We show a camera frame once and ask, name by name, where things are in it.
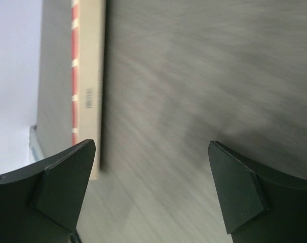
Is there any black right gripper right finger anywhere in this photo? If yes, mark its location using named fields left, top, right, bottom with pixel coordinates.
left=208, top=141, right=307, bottom=243

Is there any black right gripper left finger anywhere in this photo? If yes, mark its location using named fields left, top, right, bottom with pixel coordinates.
left=0, top=139, right=96, bottom=243

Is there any beige red power strip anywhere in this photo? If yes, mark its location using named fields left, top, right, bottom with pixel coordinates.
left=71, top=1, right=106, bottom=180

